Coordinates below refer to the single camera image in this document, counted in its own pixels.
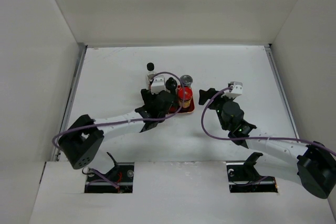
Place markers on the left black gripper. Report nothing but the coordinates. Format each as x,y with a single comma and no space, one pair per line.
148,97

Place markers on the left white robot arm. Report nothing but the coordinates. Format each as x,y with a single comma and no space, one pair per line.
81,143

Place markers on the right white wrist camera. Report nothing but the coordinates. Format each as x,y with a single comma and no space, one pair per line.
235,90

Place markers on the red rectangular tray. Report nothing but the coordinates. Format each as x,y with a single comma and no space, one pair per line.
176,106

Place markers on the red lid spice jar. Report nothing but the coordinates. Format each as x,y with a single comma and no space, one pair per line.
184,96

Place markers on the black cap sauce bottle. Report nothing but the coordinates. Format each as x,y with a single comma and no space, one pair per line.
150,73

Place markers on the white label dark bottle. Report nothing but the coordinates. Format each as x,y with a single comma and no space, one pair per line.
171,85

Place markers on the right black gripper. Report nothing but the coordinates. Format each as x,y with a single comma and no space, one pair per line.
205,94

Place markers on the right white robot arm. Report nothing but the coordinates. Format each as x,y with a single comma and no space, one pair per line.
309,164

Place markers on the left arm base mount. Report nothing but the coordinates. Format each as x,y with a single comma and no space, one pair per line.
118,180

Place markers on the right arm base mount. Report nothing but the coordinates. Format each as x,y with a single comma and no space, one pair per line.
244,178

